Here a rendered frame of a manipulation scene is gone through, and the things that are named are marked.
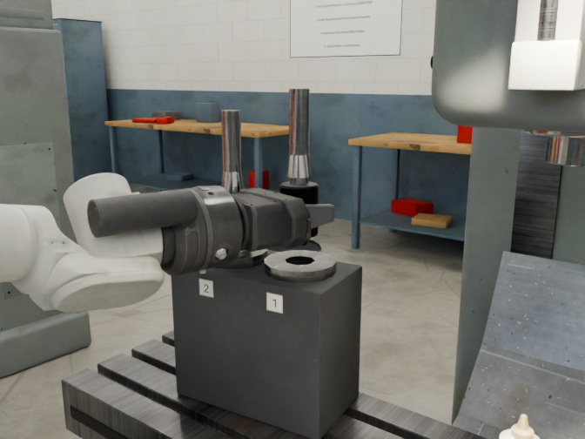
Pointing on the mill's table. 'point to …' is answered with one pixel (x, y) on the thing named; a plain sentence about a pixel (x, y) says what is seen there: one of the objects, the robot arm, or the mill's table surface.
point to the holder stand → (272, 338)
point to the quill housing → (490, 72)
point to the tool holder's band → (299, 189)
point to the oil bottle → (520, 430)
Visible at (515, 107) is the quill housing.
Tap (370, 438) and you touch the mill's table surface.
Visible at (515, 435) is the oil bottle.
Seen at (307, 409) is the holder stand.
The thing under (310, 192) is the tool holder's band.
